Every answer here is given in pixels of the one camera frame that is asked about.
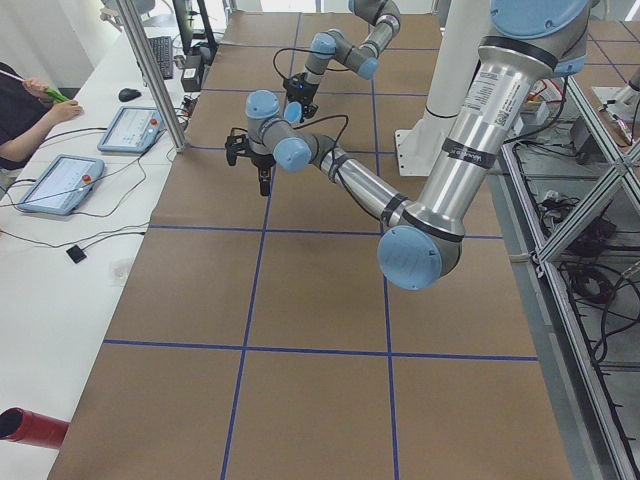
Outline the lower teach pendant tablet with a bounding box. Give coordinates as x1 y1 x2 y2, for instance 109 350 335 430
16 154 105 216

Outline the person's hand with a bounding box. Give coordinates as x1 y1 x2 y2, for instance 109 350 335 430
48 100 83 124

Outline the upper teach pendant tablet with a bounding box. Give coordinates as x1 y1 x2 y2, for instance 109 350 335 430
97 106 164 154

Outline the teach pendant tablet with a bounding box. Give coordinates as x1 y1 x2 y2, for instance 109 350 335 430
97 106 164 154
16 154 105 216

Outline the black keyboard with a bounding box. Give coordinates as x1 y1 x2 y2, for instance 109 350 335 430
148 36 174 80

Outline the small black square pad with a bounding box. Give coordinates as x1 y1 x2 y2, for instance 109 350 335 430
66 245 87 264

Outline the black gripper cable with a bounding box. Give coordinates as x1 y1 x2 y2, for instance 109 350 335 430
272 47 314 84
294 114 350 151

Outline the black computer mouse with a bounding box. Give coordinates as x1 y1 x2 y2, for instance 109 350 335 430
118 88 142 102

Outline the light blue plastic cup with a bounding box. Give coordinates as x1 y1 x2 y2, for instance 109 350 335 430
283 101 304 124

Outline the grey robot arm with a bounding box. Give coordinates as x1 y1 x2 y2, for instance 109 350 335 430
225 1 592 290
283 0 401 123

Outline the red cylinder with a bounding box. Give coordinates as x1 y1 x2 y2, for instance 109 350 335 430
1 407 69 450

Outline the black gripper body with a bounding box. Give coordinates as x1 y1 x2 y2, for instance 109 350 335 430
283 72 319 119
225 127 276 171

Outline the brown paper table mat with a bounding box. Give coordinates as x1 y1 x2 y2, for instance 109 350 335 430
50 12 572 479

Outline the aluminium frame post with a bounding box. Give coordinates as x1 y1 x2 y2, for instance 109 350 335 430
115 0 186 153

